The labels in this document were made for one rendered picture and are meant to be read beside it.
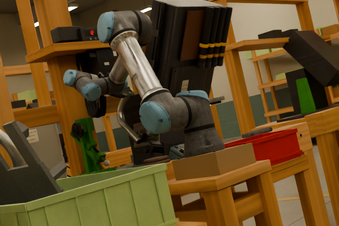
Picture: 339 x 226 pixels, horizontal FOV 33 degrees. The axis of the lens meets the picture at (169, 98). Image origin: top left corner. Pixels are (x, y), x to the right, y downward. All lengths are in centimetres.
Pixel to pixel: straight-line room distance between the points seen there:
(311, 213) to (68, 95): 127
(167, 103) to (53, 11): 113
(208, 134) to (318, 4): 1018
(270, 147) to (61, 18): 125
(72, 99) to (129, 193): 151
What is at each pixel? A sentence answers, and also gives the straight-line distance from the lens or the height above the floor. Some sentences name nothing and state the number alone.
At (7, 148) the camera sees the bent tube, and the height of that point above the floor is 109.
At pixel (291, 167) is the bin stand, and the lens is 243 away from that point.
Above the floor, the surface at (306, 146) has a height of 77.
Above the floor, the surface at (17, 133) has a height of 111.
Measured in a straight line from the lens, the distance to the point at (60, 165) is 145.
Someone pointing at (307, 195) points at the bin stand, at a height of 63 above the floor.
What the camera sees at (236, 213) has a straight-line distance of 200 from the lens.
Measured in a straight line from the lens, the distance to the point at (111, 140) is 785.
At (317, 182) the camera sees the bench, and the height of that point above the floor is 56.
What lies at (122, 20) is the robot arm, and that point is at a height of 147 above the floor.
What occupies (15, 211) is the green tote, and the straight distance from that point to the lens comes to 132.
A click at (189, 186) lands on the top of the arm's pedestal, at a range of 198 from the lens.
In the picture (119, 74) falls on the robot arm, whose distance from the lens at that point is 248.
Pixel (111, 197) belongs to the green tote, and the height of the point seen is 92.
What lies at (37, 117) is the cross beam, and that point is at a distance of 287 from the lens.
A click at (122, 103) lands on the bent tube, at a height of 120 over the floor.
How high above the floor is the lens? 106
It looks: 2 degrees up
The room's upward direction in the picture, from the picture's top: 13 degrees counter-clockwise
